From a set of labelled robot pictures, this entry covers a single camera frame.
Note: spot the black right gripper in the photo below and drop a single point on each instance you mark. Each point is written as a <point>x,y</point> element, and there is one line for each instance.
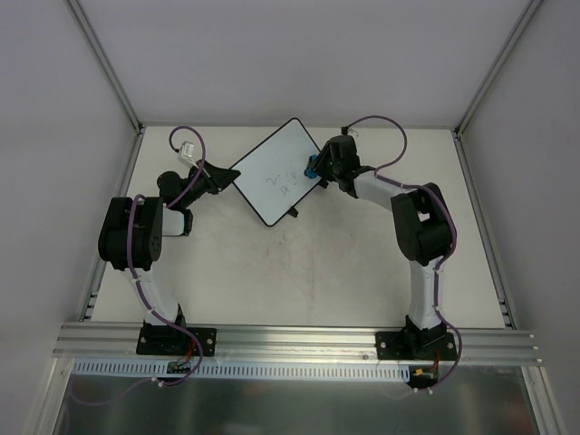
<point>327,160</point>

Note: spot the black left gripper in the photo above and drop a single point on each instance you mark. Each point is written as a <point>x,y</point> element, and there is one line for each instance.
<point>210,177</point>

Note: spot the blue whiteboard eraser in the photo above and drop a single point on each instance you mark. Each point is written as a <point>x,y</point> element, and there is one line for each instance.
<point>309,171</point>

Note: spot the white whiteboard with black frame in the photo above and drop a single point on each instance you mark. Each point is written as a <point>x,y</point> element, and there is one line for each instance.
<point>274,176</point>

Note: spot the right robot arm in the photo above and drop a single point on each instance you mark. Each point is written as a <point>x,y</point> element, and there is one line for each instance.
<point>424,232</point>

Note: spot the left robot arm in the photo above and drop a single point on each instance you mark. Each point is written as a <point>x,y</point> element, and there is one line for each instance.
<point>133,231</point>

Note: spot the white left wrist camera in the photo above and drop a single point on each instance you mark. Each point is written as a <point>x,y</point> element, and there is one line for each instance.
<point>186,154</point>

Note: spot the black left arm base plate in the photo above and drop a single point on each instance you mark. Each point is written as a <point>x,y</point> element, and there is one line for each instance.
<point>156,340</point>

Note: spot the left aluminium frame post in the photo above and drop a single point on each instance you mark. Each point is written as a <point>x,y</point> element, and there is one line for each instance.
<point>83,21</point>

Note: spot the aluminium frame post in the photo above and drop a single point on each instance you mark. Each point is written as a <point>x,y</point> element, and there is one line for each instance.
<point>83,21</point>
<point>517,32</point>

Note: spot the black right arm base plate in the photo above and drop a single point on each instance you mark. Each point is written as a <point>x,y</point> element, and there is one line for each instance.
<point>393,346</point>

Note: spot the left table edge rail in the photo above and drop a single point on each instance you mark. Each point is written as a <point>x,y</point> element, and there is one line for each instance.
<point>113,229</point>

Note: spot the table edge rail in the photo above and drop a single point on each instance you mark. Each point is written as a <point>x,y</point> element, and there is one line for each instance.
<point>497,277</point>
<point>113,229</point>

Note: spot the white slotted cable duct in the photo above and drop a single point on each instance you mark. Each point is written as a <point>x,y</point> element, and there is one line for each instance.
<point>374,372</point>

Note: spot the aluminium mounting rail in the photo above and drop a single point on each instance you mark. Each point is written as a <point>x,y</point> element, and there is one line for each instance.
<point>295,344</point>

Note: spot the right table edge rail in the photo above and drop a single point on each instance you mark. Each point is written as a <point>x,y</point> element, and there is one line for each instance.
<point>497,277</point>

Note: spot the right aluminium frame post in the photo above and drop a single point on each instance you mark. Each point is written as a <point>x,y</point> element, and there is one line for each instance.
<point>517,32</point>

